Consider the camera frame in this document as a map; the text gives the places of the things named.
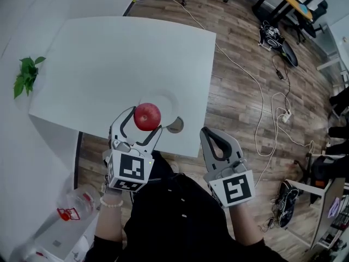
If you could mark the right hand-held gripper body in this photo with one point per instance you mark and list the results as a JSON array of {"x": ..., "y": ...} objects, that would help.
[{"x": 234, "y": 187}]

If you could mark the person's right forearm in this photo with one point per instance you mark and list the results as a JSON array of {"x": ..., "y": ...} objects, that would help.
[{"x": 245, "y": 222}]

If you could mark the white plate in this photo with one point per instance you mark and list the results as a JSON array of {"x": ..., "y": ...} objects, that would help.
[{"x": 169, "y": 104}]

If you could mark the clear plastic bottle red cap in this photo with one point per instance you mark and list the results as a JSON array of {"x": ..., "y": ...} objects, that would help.
[{"x": 79, "y": 202}]

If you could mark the white shelf unit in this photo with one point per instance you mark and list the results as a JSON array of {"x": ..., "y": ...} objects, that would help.
[{"x": 324, "y": 214}]

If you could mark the person's left forearm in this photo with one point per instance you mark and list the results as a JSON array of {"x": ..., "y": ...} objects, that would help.
[{"x": 109, "y": 220}]

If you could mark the red apple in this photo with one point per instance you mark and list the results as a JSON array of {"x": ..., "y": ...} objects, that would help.
[{"x": 147, "y": 116}]

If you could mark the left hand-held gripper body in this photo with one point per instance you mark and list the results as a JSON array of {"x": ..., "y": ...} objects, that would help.
[{"x": 128, "y": 171}]

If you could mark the pile of black and white devices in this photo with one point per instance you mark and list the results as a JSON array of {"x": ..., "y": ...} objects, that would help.
[{"x": 270, "y": 35}]

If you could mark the white power strip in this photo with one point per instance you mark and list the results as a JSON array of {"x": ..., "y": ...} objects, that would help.
[{"x": 286, "y": 116}]

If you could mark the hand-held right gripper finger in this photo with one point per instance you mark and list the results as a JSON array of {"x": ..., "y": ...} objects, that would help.
[
  {"x": 207, "y": 151},
  {"x": 235, "y": 149}
]

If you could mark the black sneakers pair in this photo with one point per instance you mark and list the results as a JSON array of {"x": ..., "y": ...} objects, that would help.
[{"x": 287, "y": 203}]

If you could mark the black table leg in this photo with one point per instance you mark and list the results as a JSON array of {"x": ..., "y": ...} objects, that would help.
[{"x": 78, "y": 160}]

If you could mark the green leafy plant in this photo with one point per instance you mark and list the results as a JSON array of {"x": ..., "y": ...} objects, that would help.
[{"x": 26, "y": 76}]

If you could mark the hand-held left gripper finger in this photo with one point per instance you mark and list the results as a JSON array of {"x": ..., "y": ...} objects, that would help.
[
  {"x": 117, "y": 124},
  {"x": 152, "y": 142}
]

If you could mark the person's black clothing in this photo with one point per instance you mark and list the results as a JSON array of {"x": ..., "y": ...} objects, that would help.
[{"x": 177, "y": 214}]

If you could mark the yellow top desk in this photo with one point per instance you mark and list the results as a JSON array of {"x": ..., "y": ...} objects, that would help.
[{"x": 289, "y": 1}]

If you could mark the black backpack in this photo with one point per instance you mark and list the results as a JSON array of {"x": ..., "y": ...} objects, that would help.
[{"x": 325, "y": 171}]

